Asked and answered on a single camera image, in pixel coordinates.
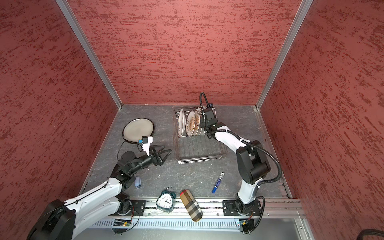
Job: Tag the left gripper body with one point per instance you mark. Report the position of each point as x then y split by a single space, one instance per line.
155 160

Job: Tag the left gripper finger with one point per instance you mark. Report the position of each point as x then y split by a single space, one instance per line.
158 148
164 154

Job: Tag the plain white plate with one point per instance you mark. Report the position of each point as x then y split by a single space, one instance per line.
137 130

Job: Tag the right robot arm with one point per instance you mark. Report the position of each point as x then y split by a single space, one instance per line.
256 165

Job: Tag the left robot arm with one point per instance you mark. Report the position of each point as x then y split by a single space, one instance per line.
65 220

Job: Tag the small light blue object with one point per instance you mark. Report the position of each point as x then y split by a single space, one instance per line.
138 183

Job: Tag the white plate red text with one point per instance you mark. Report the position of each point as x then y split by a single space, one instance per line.
181 123

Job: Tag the small sunburst plate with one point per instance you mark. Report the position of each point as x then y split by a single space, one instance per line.
191 121

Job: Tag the teal alarm clock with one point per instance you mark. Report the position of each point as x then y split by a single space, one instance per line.
166 200

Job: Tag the white plate red dots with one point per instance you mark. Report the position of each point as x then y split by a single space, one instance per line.
199 111

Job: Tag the blue marker pen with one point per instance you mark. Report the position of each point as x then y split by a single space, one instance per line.
218 182

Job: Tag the plaid cylindrical case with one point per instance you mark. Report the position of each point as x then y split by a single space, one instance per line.
191 205

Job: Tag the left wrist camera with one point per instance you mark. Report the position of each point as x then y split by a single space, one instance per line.
145 143

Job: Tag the wire dish rack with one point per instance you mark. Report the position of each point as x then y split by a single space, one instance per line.
194 149

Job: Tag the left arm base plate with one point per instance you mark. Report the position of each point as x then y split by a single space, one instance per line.
131 207

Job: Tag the aluminium front rail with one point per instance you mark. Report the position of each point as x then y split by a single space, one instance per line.
212 208

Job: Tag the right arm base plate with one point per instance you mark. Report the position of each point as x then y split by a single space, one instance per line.
231 207

